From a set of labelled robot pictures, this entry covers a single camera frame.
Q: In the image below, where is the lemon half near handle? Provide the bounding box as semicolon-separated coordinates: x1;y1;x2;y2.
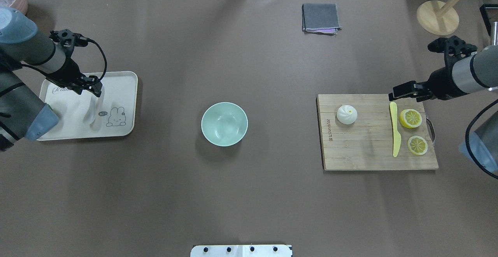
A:
398;108;422;128

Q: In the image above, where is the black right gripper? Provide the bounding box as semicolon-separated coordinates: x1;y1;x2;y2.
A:
388;36;478;102

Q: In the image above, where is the cream rabbit tray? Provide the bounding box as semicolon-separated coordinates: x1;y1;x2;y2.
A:
39;71;138;141

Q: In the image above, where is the bamboo cutting board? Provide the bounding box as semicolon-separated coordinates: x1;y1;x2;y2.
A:
317;94;439;171

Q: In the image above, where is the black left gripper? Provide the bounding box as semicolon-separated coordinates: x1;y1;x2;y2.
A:
46;29;103;97

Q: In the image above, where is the grey folded cloth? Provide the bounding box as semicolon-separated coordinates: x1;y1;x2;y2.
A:
301;3;343;35

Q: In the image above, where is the mint green bowl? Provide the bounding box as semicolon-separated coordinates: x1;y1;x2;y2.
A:
200;102;249;147

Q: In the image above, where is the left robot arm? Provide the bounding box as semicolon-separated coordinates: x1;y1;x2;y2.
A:
0;7;107;151

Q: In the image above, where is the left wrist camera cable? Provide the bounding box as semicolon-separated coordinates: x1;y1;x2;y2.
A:
78;35;108;82

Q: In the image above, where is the white steamed bun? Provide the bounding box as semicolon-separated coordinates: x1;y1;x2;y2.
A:
336;105;358;125

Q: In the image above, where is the lemon slice near knife tip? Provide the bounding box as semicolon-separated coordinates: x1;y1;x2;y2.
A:
407;135;428;156

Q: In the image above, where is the metal scoop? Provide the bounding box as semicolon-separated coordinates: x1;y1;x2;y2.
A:
490;21;498;46

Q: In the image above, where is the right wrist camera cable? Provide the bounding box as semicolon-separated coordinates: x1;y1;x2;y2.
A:
465;98;498;180

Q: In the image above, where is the wooden mug tree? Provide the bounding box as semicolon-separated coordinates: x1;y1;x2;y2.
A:
416;0;459;36

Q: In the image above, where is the white ceramic spoon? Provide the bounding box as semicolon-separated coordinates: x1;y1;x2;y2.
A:
82;91;104;125

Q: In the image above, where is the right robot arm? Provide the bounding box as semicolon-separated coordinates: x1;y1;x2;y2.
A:
388;36;498;178

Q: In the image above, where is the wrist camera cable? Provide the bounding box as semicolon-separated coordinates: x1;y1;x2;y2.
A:
465;98;498;180
78;35;108;82

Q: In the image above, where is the yellow plastic knife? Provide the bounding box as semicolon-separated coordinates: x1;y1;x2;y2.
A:
389;101;402;157

